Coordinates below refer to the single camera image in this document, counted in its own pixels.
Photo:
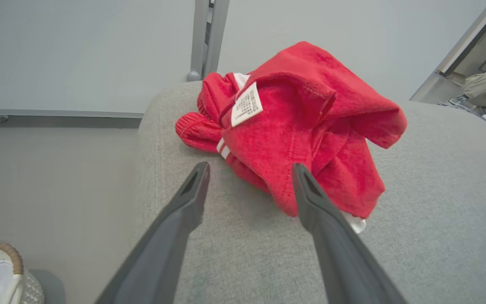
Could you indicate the grey metal frame post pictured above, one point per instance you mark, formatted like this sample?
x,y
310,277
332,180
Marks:
x,y
198,38

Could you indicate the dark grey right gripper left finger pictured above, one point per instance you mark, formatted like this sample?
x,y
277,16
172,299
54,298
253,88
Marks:
x,y
163,249

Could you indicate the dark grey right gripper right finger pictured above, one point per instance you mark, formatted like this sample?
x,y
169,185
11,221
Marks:
x,y
344,261

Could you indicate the grey metal frame rail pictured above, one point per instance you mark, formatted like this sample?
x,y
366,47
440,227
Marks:
x,y
57,118

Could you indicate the red and white towel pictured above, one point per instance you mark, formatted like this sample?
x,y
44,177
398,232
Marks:
x,y
276,126

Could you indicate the beige padded cushion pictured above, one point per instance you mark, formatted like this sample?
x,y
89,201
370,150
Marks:
x,y
437,211

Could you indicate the white laundry basket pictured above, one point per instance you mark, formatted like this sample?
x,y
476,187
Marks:
x,y
11,253

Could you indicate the grey metal door frame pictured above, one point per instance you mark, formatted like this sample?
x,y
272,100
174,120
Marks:
x,y
458,50

